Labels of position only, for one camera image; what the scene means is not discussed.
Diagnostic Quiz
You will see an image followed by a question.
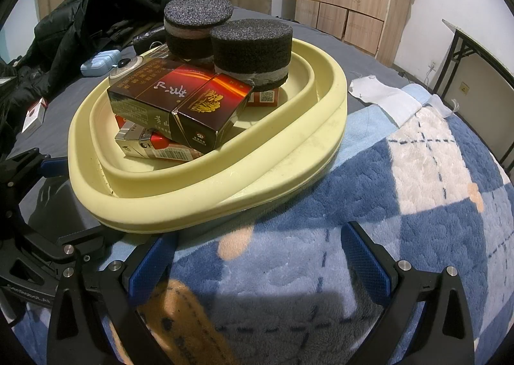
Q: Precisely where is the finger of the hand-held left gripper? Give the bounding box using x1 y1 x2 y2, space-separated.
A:
22 224 108 270
0 149 69 229

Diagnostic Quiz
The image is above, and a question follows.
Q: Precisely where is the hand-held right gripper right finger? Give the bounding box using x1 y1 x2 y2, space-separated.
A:
341 221 476 365

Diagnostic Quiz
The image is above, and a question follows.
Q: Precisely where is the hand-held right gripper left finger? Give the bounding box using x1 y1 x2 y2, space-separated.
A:
47 233 178 365

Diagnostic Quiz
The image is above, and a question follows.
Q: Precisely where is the silver grey box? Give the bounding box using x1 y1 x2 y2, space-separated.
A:
116 121 151 139

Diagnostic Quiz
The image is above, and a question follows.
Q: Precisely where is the round beige box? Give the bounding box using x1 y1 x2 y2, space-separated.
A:
109 55 146 81

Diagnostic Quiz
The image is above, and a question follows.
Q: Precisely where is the dark brown cigarette carton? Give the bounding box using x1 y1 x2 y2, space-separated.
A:
106 60 255 151

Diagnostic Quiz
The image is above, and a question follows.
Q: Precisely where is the pale yellow plastic basin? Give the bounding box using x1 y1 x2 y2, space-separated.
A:
67 38 348 234

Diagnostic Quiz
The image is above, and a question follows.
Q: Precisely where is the brown gold cigarette pack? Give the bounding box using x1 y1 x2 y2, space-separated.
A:
137 45 171 64

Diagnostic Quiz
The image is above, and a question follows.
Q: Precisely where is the small red box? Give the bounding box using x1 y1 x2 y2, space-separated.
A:
245 88 280 107

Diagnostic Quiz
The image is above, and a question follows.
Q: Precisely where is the black foam cylinder wide lid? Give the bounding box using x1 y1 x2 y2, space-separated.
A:
164 0 235 65

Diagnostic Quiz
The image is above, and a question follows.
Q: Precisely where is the red white cigarette pack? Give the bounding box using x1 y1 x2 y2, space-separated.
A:
22 98 49 133

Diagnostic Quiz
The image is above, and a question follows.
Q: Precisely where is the blue checked fleece blanket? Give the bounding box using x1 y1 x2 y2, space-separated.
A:
12 84 514 365

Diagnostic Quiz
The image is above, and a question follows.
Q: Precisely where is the light blue plastic case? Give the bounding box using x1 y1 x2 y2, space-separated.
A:
80 49 120 77

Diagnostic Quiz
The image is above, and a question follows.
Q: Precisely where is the black jacket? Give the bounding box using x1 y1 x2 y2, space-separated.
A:
0 0 166 149

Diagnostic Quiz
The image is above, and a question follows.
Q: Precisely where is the small white cloth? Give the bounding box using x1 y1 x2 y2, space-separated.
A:
425 94 460 119

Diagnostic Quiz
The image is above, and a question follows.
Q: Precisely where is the black folding table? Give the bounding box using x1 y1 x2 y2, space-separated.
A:
431 19 514 109

